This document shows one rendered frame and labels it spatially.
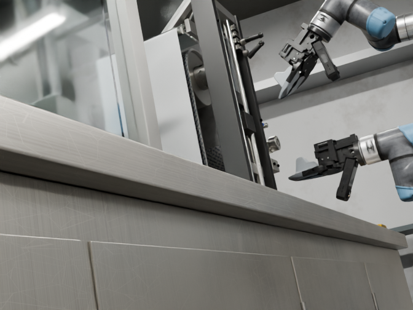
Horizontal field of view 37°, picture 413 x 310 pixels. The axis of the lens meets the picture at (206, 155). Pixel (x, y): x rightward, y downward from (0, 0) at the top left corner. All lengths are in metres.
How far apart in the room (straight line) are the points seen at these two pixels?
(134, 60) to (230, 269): 0.27
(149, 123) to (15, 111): 0.32
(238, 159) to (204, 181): 0.63
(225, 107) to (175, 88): 0.20
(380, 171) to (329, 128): 0.48
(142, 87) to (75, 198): 0.27
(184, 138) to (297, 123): 3.26
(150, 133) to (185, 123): 0.72
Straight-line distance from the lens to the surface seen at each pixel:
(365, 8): 1.74
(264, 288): 0.81
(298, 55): 1.75
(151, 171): 0.56
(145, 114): 0.72
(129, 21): 0.77
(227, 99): 1.31
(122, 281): 0.53
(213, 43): 1.37
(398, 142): 1.66
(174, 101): 1.46
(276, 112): 4.71
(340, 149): 1.71
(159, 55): 1.52
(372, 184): 4.49
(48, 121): 0.45
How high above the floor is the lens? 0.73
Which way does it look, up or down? 16 degrees up
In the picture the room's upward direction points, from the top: 11 degrees counter-clockwise
